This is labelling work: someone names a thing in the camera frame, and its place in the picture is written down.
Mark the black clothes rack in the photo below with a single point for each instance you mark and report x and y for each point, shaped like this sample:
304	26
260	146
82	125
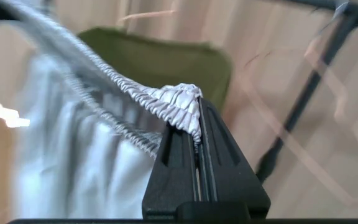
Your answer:
306	93

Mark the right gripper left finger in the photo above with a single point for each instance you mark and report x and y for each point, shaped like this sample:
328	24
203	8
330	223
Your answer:
166	186

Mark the green long-sleeved shirt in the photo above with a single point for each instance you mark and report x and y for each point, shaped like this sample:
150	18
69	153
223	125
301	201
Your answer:
166	59

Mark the pale grey garment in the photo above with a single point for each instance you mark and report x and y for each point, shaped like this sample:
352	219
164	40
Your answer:
73	155

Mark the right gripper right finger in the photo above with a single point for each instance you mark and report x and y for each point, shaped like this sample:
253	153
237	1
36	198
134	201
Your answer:
232	186

